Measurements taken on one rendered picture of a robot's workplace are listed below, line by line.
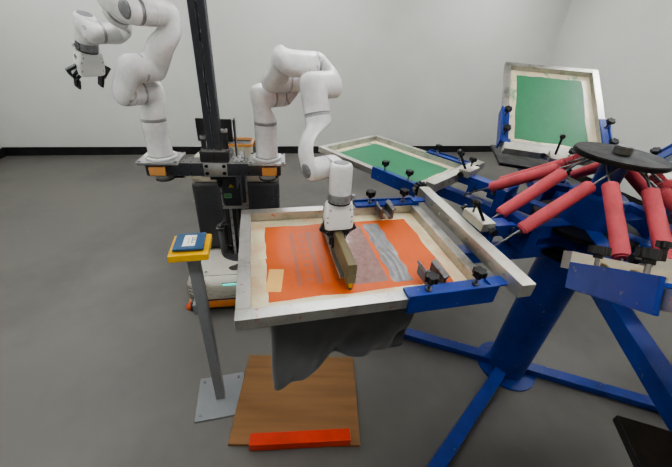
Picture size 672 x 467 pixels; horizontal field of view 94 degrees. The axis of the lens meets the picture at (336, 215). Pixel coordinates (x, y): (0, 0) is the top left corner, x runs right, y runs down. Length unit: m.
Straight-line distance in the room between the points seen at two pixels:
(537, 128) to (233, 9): 3.66
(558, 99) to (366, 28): 2.96
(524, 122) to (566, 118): 0.26
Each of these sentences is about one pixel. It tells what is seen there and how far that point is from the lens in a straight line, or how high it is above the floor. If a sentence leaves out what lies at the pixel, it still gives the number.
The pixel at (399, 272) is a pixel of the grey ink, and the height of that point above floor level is 0.96.
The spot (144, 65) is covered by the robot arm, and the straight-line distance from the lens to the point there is 1.34.
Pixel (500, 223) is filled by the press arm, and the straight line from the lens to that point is 1.39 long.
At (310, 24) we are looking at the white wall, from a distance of 4.74.
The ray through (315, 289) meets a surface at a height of 0.95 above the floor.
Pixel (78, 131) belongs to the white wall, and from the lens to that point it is 5.36.
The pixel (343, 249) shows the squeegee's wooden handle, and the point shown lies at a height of 1.05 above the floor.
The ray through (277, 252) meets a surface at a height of 0.95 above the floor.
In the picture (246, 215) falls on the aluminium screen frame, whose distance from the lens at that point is 1.30.
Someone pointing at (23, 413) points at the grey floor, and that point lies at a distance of 2.27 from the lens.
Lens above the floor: 1.64
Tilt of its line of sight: 30 degrees down
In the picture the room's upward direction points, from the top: 5 degrees clockwise
